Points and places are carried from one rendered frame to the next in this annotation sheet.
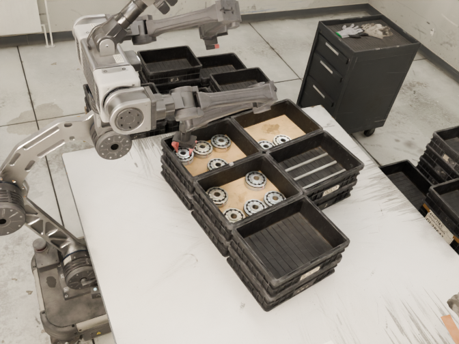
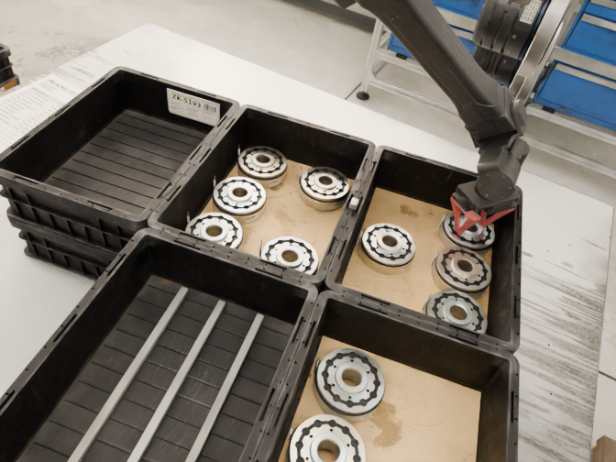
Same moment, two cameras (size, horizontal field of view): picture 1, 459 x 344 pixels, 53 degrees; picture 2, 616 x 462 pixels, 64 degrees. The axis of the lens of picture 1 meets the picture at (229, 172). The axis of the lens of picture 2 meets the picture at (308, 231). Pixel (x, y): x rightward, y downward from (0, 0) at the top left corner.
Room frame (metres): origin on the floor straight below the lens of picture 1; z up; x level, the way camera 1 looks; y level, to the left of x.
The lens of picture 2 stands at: (2.00, -0.46, 1.52)
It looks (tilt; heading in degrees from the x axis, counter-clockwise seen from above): 46 degrees down; 141
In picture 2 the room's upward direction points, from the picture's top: 11 degrees clockwise
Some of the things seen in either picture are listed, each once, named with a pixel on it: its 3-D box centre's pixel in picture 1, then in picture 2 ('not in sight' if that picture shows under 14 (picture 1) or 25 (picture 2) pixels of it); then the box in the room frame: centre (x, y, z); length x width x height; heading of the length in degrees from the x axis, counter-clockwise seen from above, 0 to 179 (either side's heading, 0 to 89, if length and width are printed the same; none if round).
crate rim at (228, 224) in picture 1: (248, 188); (275, 182); (1.42, -0.09, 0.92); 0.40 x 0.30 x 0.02; 131
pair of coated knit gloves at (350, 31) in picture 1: (350, 30); not in sight; (3.22, -0.68, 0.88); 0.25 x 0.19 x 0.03; 121
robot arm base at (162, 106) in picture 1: (159, 106); not in sight; (1.20, 0.26, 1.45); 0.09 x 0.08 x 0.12; 31
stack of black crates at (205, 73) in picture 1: (216, 83); not in sight; (3.10, 0.22, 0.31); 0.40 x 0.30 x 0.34; 121
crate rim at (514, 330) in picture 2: (212, 147); (434, 234); (1.65, 0.10, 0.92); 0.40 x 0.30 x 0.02; 131
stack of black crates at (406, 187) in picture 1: (403, 195); not in sight; (2.26, -1.17, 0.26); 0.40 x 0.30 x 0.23; 31
